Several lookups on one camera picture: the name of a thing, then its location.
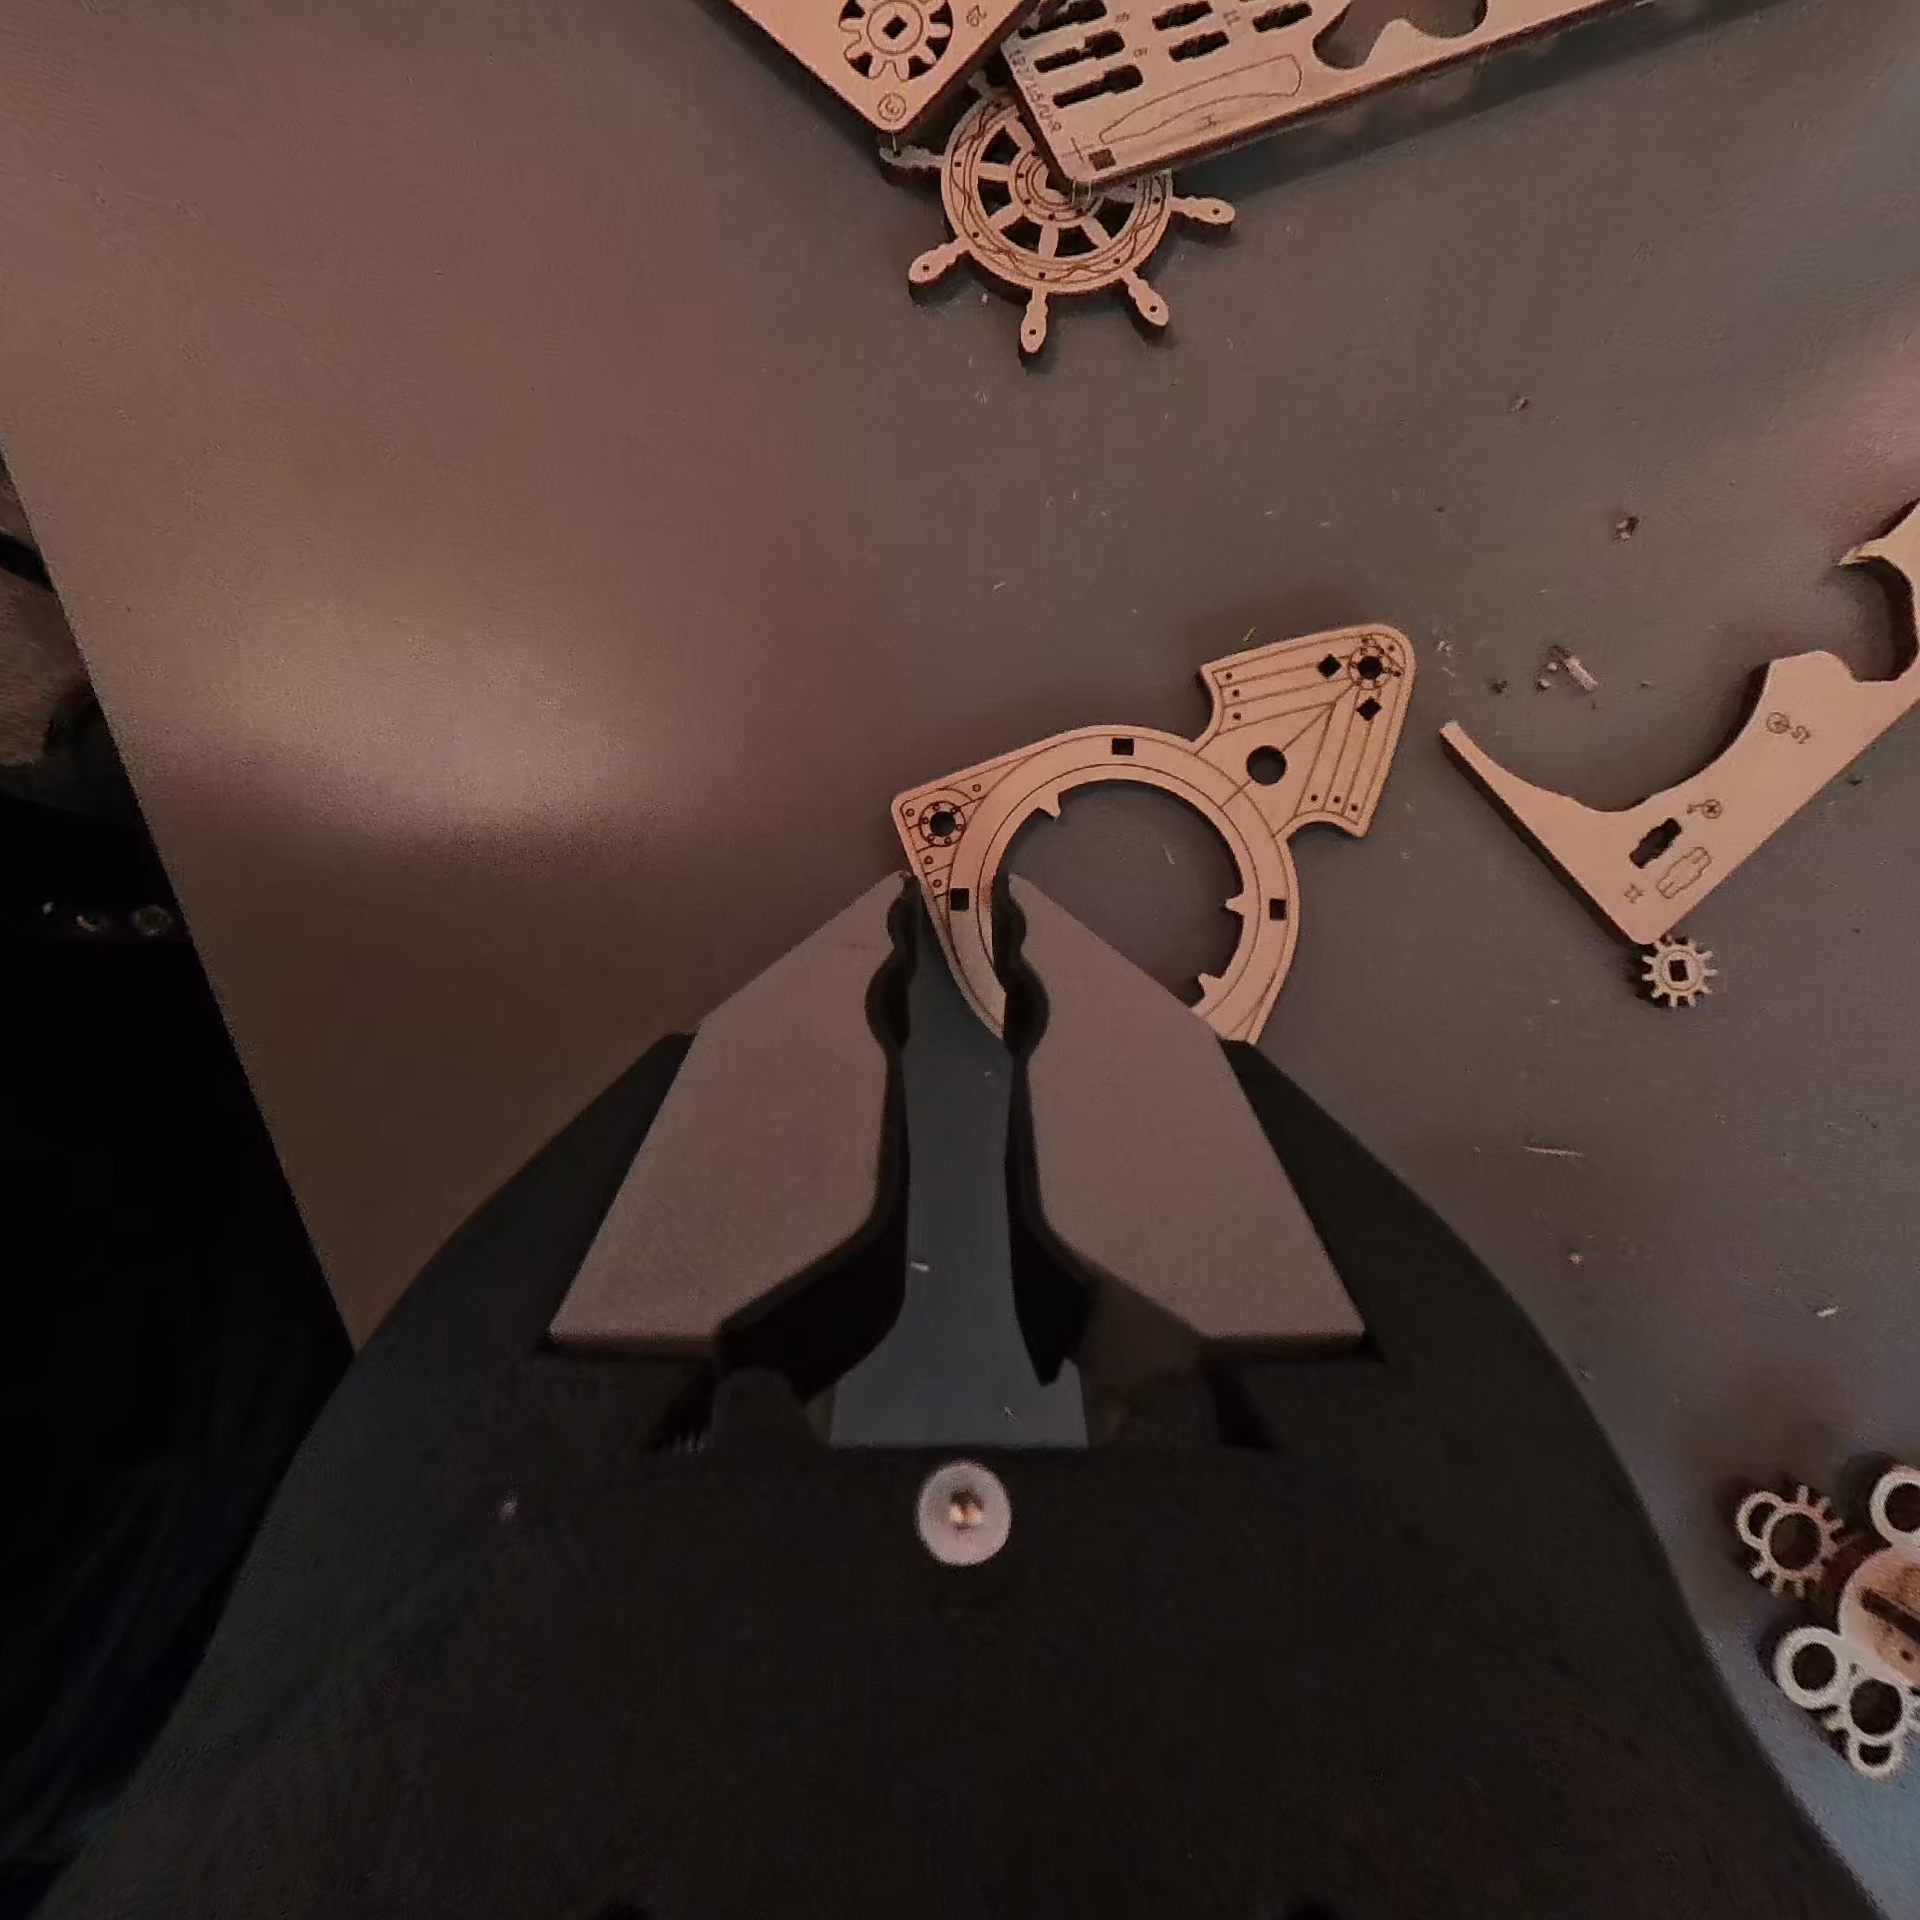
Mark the wooden sheet with large cutouts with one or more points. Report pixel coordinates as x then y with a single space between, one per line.
968 52

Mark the wavy wooden sheet offcut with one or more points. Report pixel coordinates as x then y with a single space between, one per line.
1575 810

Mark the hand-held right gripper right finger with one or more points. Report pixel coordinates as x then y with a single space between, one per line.
1184 1170

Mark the wooden gear model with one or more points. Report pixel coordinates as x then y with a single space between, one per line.
1874 1605

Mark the wooden sheet with rectangular cutout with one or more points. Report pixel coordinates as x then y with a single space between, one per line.
1351 82

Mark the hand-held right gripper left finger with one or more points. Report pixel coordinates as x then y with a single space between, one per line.
735 1170

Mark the small wooden gear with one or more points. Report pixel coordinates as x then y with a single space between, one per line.
1643 973

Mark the wooden ship wheel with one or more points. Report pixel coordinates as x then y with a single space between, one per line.
1035 327

